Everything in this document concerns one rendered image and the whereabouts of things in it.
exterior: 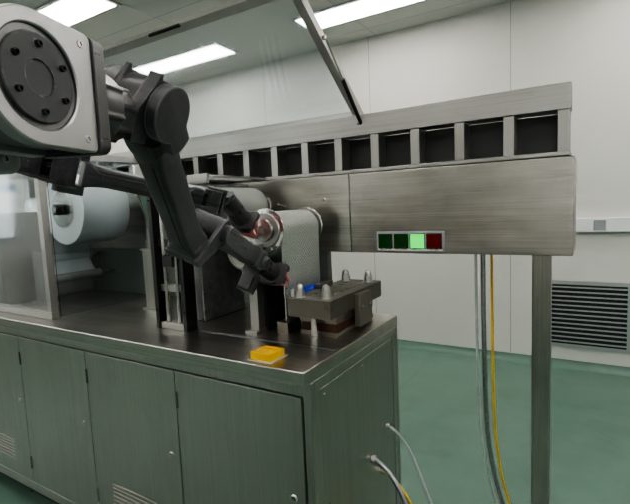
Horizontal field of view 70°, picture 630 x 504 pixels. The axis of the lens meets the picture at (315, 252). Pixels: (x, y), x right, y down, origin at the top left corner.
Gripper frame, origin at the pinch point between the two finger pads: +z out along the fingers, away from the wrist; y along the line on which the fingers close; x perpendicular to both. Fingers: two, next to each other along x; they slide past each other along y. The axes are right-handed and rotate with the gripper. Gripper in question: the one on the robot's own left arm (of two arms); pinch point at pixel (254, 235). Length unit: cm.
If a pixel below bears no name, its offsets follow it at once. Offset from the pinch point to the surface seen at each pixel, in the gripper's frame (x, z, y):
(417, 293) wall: 117, 256, -13
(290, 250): 1.3, 9.8, 8.9
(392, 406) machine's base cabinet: -29, 66, 40
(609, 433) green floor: 13, 197, 125
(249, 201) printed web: 20.4, 7.4, -15.4
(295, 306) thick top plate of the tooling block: -17.4, 13.5, 16.1
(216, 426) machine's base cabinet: -58, 19, 1
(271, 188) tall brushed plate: 36.8, 18.9, -17.7
